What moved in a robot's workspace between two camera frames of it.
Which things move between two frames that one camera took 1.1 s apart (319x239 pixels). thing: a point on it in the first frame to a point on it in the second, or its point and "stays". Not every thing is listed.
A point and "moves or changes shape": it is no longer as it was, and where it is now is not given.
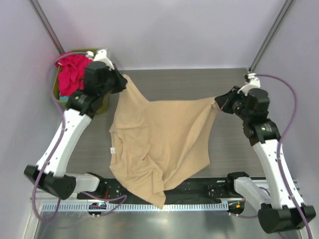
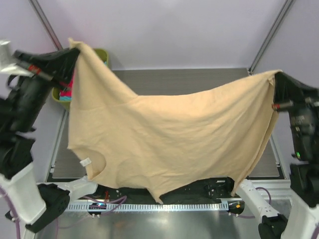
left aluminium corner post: (42, 18) stays
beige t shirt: (155, 145) moves or changes shape
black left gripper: (121, 81) to (64, 61)
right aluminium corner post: (285, 7) stays
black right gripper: (225, 101) to (286, 89)
